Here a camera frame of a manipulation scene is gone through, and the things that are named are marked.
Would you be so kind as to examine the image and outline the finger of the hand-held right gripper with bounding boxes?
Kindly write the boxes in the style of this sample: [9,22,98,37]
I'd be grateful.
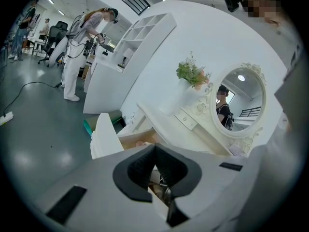
[274,44,309,135]

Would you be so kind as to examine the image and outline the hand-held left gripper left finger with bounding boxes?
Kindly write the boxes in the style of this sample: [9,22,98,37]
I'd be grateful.
[32,143,169,232]

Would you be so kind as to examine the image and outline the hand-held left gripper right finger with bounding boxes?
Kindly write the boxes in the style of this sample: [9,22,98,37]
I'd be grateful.
[154,143,251,228]

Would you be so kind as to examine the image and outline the white wooden drawer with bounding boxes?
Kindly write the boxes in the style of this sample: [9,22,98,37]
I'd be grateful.
[90,112,176,209]

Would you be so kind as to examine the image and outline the small jewellery drawer unit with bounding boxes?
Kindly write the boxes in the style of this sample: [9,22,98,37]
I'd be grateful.
[174,97,210,131]

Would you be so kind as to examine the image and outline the teal rolled mat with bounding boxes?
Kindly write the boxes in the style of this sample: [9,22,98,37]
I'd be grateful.
[83,109,122,137]

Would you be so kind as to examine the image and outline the white ornate dressing table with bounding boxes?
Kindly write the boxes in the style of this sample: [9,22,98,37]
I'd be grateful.
[137,98,266,158]

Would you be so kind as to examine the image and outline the person's torso in grey shirt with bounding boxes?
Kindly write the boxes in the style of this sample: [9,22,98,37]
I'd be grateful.
[231,7,309,232]

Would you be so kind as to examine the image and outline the white vase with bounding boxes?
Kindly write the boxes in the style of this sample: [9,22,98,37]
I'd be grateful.
[158,78,194,117]

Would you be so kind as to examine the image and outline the person's head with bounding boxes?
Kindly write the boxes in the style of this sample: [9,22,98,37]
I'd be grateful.
[239,0,288,29]

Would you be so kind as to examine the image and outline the artificial green and pink flowers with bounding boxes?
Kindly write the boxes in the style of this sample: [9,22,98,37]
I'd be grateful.
[175,51,214,91]

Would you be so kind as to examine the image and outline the white counter desk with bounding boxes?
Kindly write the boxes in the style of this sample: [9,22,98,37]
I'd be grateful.
[83,54,152,115]

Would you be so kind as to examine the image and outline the white power strip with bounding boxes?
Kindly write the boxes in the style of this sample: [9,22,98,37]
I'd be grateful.
[0,111,14,126]

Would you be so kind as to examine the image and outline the cardboard box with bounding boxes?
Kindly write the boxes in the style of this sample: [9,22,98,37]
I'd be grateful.
[81,65,91,81]

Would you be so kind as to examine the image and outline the small white table lamp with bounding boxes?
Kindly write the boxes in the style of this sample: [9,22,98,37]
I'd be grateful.
[121,48,134,69]

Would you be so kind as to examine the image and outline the white round board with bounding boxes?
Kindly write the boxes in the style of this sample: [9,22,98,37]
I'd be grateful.
[49,36,69,68]

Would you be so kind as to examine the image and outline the white cube bookshelf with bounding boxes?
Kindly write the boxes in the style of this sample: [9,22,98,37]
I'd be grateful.
[112,13,178,75]

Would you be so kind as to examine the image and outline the black office chair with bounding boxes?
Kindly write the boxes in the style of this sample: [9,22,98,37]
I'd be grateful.
[37,21,69,68]

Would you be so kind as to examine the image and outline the oval mirror white ornate frame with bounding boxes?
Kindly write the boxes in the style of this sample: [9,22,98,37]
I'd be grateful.
[209,61,268,145]

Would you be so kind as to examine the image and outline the black power cable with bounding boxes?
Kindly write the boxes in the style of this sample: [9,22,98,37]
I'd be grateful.
[3,80,64,117]

